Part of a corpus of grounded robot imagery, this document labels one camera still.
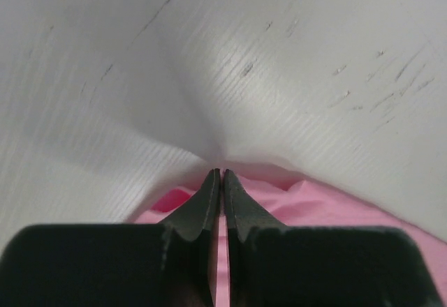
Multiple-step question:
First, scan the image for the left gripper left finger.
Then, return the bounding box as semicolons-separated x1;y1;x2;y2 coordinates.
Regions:
1;169;220;306

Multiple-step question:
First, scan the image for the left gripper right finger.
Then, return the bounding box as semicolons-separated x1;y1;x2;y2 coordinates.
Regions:
223;170;443;306

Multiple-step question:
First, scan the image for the pink t shirt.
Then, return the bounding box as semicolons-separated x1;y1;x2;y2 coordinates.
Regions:
131;177;446;306

